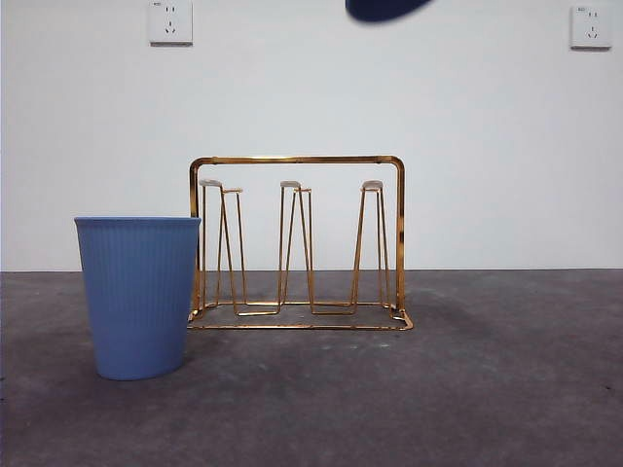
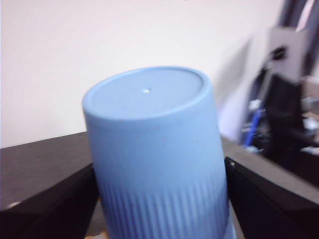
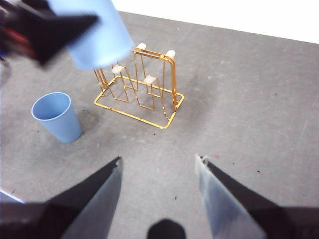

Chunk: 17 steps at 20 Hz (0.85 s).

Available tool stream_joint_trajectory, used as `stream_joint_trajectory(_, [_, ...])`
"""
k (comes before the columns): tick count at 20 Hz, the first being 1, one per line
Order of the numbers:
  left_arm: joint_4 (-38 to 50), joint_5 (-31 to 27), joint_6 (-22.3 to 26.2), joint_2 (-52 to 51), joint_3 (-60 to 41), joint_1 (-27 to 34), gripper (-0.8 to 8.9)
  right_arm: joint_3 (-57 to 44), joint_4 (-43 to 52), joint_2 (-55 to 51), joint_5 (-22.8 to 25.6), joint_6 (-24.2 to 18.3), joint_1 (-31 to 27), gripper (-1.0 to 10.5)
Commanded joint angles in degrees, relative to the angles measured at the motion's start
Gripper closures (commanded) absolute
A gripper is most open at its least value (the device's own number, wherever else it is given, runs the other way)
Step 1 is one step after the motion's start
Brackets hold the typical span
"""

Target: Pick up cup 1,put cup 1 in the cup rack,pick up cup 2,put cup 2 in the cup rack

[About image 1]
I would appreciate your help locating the plain blue ribbed cup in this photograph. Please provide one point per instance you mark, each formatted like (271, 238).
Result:
(138, 301)

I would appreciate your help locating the white wall socket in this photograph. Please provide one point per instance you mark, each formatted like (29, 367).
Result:
(171, 23)
(591, 28)

